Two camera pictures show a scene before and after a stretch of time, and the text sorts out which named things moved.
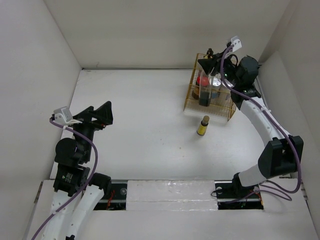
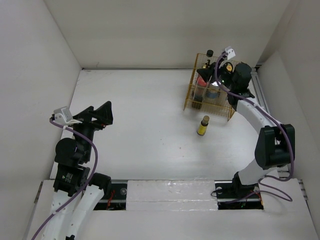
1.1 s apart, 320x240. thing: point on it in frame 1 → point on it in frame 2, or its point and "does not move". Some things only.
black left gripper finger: x=104 y=115 does not move
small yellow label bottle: x=202 y=128 does not move
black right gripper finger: x=209 y=65 → x=208 y=74
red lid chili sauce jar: x=201 y=90 does not move
